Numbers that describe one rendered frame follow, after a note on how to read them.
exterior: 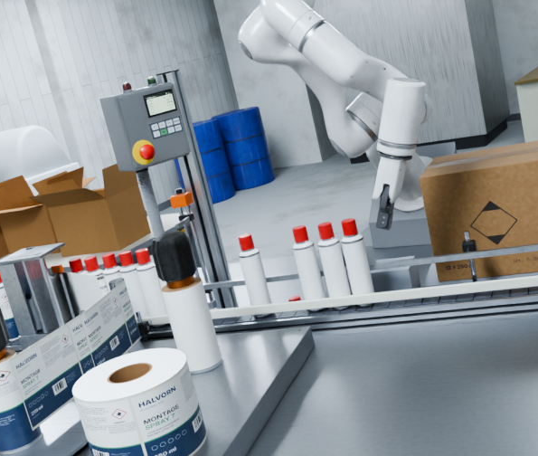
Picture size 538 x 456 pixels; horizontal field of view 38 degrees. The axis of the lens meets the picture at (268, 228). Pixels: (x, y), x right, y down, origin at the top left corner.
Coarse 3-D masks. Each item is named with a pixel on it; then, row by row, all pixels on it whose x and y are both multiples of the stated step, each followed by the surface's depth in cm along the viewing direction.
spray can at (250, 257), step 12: (240, 240) 189; (252, 240) 190; (240, 252) 191; (252, 252) 189; (252, 264) 189; (252, 276) 189; (264, 276) 191; (252, 288) 190; (264, 288) 191; (252, 300) 192; (264, 300) 191
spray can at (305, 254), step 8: (296, 232) 184; (304, 232) 184; (296, 240) 185; (304, 240) 184; (296, 248) 184; (304, 248) 184; (312, 248) 185; (296, 256) 185; (304, 256) 184; (312, 256) 185; (304, 264) 185; (312, 264) 185; (304, 272) 185; (312, 272) 185; (304, 280) 186; (312, 280) 186; (320, 280) 187; (304, 288) 187; (312, 288) 186; (320, 288) 187; (304, 296) 188; (312, 296) 186; (320, 296) 187
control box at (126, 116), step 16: (112, 96) 191; (128, 96) 191; (112, 112) 193; (128, 112) 191; (144, 112) 194; (176, 112) 199; (112, 128) 196; (128, 128) 192; (144, 128) 194; (112, 144) 199; (128, 144) 193; (144, 144) 194; (160, 144) 197; (176, 144) 199; (128, 160) 194; (144, 160) 194; (160, 160) 197
